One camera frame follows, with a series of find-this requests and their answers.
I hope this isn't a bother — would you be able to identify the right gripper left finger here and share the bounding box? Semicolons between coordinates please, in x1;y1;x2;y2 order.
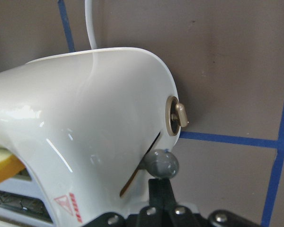
136;179;163;227

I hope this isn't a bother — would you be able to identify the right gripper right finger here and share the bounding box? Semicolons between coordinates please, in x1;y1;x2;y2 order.
164;179;199;227

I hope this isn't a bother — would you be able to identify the grey toaster lever knob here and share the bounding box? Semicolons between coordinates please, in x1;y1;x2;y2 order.
138;149;179;179

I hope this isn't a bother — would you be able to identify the gold toaster dial knob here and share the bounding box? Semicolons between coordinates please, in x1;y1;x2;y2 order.
165;96;188;136

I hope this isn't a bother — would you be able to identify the white two-slot toaster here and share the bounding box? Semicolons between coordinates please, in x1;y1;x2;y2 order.
0;48;178;227

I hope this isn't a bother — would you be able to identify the yellow bread slice in toaster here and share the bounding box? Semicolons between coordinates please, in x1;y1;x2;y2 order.
0;148;26;183

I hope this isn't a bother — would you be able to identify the white toaster power cable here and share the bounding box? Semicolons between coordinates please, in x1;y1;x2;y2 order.
84;0;98;50

